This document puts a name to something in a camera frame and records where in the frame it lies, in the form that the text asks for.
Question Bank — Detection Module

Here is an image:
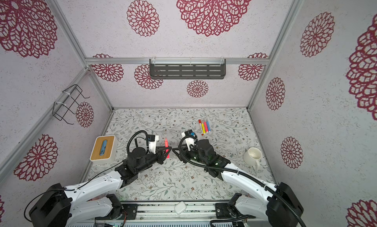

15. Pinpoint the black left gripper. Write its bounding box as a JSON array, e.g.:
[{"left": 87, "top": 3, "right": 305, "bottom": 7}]
[{"left": 136, "top": 146, "right": 172, "bottom": 174}]

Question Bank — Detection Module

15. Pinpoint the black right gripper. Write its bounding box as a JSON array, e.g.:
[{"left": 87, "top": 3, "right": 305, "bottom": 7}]
[{"left": 173, "top": 143, "right": 210, "bottom": 168}]

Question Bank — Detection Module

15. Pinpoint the pink highlighter pen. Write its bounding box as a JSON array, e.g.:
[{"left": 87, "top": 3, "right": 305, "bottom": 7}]
[{"left": 165, "top": 138, "right": 170, "bottom": 159}]

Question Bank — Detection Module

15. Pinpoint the white pink-tip marker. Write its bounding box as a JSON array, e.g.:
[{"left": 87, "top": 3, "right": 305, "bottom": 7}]
[{"left": 198, "top": 120, "right": 203, "bottom": 134}]

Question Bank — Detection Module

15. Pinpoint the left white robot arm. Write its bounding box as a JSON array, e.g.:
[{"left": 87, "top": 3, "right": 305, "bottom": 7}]
[{"left": 29, "top": 146, "right": 172, "bottom": 227}]

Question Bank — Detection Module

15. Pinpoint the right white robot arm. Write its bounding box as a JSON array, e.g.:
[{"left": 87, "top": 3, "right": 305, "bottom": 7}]
[{"left": 172, "top": 138, "right": 305, "bottom": 227}]

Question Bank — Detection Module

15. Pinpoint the white wooden-top tissue box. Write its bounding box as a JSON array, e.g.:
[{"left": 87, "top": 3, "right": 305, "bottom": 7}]
[{"left": 90, "top": 135, "right": 118, "bottom": 165}]

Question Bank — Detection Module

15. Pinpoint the cream ceramic mug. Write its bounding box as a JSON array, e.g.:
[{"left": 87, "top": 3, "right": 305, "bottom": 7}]
[{"left": 243, "top": 147, "right": 263, "bottom": 172}]

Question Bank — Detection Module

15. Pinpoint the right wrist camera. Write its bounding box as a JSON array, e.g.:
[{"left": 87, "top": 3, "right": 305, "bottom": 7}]
[{"left": 181, "top": 129, "right": 198, "bottom": 151}]

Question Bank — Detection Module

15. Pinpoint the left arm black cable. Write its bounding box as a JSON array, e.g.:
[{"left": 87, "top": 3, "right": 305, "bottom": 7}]
[{"left": 23, "top": 130, "right": 149, "bottom": 223}]

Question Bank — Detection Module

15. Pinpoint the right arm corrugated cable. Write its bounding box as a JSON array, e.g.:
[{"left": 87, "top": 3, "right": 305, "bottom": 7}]
[{"left": 178, "top": 135, "right": 307, "bottom": 227}]

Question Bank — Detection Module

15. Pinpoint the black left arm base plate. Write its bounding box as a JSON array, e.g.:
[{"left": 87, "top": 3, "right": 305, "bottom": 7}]
[{"left": 95, "top": 203, "right": 138, "bottom": 221}]

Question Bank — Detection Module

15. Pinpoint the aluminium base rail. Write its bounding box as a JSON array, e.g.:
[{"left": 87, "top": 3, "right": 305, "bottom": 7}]
[{"left": 51, "top": 200, "right": 299, "bottom": 227}]

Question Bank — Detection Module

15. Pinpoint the white pad on rail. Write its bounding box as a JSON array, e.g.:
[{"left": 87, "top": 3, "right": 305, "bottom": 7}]
[{"left": 174, "top": 201, "right": 187, "bottom": 215}]

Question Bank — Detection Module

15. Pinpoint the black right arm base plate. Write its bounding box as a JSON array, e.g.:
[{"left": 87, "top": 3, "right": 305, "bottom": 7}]
[{"left": 215, "top": 202, "right": 255, "bottom": 219}]

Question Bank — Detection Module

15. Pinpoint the dark metal wall shelf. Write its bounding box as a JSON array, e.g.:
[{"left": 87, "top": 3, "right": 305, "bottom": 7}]
[{"left": 149, "top": 59, "right": 226, "bottom": 80}]

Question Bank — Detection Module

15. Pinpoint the black wire wall rack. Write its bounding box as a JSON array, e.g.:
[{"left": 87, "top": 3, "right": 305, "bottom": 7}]
[{"left": 52, "top": 84, "right": 90, "bottom": 125}]

